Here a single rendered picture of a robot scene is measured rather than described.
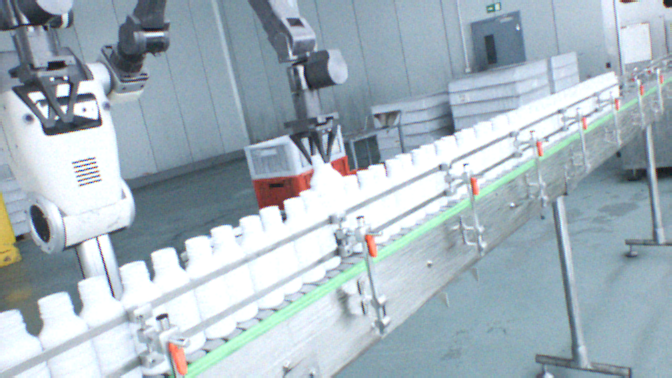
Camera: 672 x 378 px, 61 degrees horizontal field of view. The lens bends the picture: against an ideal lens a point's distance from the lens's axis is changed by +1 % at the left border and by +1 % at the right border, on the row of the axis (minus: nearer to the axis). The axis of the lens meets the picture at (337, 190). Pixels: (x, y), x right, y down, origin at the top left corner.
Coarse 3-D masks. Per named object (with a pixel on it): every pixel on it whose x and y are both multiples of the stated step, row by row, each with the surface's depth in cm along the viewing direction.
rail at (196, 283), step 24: (432, 168) 143; (384, 192) 127; (288, 240) 104; (336, 240) 125; (240, 264) 95; (312, 264) 108; (192, 288) 88; (264, 288) 99; (96, 336) 76; (24, 360) 70
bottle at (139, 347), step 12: (132, 264) 86; (132, 276) 83; (144, 276) 84; (132, 288) 83; (144, 288) 83; (156, 288) 85; (120, 300) 83; (132, 300) 82; (144, 300) 82; (156, 312) 83; (132, 324) 83; (156, 324) 83; (132, 336) 84; (144, 348) 83; (144, 372) 84; (156, 372) 84
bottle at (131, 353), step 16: (80, 288) 79; (96, 288) 79; (96, 304) 79; (112, 304) 80; (96, 320) 78; (112, 336) 79; (128, 336) 81; (96, 352) 79; (112, 352) 79; (128, 352) 81; (112, 368) 80
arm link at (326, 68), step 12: (276, 36) 112; (276, 48) 113; (288, 48) 111; (288, 60) 112; (312, 60) 110; (324, 60) 108; (336, 60) 109; (312, 72) 110; (324, 72) 108; (336, 72) 109; (312, 84) 111; (324, 84) 110; (336, 84) 109
